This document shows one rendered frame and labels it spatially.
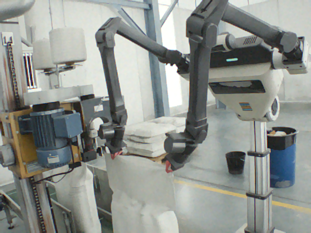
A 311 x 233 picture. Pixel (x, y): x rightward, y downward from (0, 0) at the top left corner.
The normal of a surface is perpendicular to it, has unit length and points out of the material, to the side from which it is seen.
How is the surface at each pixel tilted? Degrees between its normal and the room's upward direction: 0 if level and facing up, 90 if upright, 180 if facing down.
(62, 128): 90
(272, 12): 90
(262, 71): 40
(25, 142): 90
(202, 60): 117
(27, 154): 90
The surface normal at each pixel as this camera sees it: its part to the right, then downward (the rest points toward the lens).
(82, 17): 0.72, 0.02
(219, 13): 0.45, 0.50
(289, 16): -0.68, 0.18
